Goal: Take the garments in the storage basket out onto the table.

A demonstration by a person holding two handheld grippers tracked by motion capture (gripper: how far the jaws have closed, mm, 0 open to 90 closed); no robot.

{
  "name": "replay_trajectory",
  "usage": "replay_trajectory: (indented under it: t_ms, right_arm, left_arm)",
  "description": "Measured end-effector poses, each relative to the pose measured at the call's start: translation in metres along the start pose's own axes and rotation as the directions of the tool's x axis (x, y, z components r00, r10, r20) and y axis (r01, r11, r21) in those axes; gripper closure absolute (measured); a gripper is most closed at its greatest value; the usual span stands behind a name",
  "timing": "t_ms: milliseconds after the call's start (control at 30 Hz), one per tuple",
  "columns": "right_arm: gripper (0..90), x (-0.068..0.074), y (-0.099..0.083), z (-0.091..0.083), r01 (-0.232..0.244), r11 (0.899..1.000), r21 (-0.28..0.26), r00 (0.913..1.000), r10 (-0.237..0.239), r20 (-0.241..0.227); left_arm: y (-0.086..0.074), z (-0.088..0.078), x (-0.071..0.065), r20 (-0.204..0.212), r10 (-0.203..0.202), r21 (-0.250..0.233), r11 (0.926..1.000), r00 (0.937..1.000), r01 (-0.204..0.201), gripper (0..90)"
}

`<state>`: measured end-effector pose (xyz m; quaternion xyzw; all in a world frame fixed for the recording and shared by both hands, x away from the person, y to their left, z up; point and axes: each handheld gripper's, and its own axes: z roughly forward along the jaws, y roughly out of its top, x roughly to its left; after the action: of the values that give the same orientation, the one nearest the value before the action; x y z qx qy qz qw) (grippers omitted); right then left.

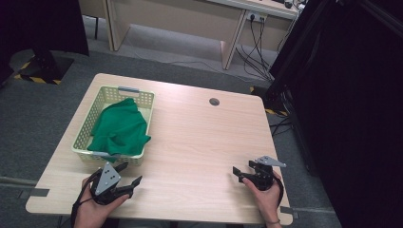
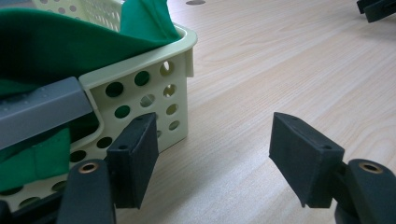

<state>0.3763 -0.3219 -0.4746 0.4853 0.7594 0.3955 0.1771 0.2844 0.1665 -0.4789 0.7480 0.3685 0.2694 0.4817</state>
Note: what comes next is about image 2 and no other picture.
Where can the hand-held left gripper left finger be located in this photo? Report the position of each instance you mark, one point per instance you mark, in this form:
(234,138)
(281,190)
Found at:
(134,161)

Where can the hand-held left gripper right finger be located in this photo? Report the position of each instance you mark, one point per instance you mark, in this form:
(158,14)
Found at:
(305,161)

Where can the pale green plastic basket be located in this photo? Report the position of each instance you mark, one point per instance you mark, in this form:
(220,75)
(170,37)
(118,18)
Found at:
(155,57)

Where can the green dinosaur print t-shirt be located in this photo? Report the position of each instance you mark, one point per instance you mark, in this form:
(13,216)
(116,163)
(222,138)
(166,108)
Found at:
(62,40)

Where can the grey round table grommet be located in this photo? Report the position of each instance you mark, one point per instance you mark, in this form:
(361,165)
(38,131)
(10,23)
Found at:
(195,2)

